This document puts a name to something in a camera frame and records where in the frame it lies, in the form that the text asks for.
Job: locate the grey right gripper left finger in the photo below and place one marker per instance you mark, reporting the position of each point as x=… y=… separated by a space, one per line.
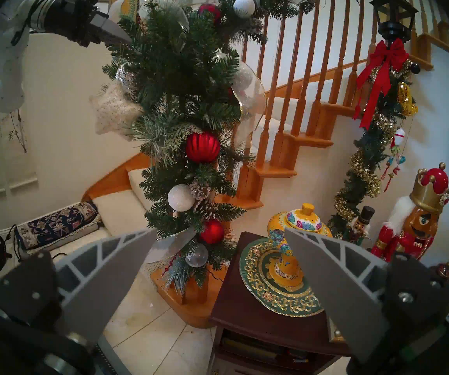
x=91 y=284

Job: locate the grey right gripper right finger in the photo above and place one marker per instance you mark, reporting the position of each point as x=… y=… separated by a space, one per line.
x=337 y=284

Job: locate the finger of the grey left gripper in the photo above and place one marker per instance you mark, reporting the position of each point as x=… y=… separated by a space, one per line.
x=111 y=28

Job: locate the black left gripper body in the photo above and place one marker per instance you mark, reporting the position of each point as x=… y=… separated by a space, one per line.
x=72 y=15

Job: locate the white glitter star ornament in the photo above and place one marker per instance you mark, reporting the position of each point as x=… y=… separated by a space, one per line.
x=113 y=110

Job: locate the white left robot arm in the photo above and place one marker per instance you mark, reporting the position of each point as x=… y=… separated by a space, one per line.
x=6 y=65

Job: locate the silver faceted ball ornament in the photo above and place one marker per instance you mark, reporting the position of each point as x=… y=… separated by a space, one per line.
x=125 y=76

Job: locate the dark red ball ornament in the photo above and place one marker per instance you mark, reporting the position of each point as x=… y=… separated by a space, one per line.
x=210 y=11

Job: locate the large white ball ornament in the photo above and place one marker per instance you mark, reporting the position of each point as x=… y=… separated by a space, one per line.
x=244 y=6

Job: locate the red ribbed ball ornament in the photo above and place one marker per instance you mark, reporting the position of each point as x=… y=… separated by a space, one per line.
x=203 y=147

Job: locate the red white hanging ornament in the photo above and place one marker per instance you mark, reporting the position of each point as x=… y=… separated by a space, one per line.
x=398 y=138

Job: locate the gold bell ornament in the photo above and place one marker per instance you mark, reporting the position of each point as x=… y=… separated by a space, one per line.
x=406 y=99

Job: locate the black ball ornament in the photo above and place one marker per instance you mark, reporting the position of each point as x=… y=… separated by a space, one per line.
x=415 y=68

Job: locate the small black hat nutcracker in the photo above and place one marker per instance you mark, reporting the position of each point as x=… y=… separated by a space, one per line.
x=361 y=225

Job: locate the dark floral patterned rug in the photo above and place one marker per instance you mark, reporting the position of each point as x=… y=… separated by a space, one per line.
x=56 y=224

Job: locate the green pine garland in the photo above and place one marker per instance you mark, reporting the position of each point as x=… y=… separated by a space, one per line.
x=177 y=65

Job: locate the yellow porcelain lidded jar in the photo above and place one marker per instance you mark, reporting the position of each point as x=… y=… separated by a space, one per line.
x=283 y=229

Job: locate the green gold decorative plate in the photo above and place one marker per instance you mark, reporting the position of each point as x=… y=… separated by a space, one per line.
x=259 y=284

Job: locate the dark wood cabinet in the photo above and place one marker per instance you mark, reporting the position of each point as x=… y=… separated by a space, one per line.
x=248 y=311

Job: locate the tall nutcracker soldier figure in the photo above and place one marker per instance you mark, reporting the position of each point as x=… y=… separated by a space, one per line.
x=419 y=222

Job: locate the dark red cloisonne jar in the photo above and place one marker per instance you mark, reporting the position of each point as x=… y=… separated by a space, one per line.
x=442 y=270

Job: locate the green gold tinsel garland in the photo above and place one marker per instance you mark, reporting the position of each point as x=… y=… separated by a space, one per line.
x=365 y=171

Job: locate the small white glitter ball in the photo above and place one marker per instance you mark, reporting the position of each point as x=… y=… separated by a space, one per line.
x=181 y=197

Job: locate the small red shiny ball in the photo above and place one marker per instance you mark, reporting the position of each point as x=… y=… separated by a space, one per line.
x=212 y=232

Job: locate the frosted pine cone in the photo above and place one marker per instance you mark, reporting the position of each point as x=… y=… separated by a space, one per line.
x=205 y=210
x=200 y=190

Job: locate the red velvet bow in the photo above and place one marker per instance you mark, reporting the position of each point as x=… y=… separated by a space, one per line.
x=382 y=77

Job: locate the black lantern lamp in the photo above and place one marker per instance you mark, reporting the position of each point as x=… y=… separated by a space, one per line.
x=394 y=11

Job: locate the bamboo ink wall scroll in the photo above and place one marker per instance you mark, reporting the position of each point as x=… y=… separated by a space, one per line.
x=6 y=155

